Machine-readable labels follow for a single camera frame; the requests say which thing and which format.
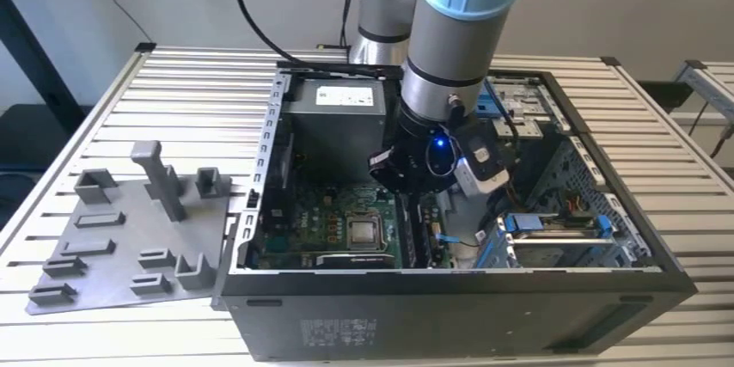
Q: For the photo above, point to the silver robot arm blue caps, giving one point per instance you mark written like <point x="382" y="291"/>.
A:
<point x="453" y="53"/>

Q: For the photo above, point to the CPU socket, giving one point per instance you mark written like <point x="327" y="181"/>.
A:
<point x="365" y="214"/>

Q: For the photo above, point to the grey power supply unit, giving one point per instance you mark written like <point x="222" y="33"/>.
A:
<point x="333" y="139"/>

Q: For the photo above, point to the silver CPU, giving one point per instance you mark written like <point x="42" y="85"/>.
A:
<point x="365" y="234"/>

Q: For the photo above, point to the blue plastic drive latch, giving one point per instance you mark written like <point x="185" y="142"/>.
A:
<point x="489" y="105"/>

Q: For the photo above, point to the green motherboard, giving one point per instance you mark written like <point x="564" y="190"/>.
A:
<point x="313" y="212"/>

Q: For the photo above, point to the hard disk in blue carrier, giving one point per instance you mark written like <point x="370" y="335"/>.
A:
<point x="525" y="224"/>

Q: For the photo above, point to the black graphics card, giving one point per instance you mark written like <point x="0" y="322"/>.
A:
<point x="355" y="260"/>

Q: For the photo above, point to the grey metal drive cage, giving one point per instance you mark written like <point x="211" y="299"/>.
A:
<point x="525" y="92"/>

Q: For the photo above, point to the black open PC case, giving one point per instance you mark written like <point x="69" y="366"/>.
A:
<point x="460" y="311"/>

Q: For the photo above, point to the black table corner cap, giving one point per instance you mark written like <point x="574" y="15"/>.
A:
<point x="145" y="46"/>
<point x="612" y="61"/>

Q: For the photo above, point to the grey plastic parts rack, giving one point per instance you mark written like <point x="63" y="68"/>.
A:
<point x="133" y="246"/>

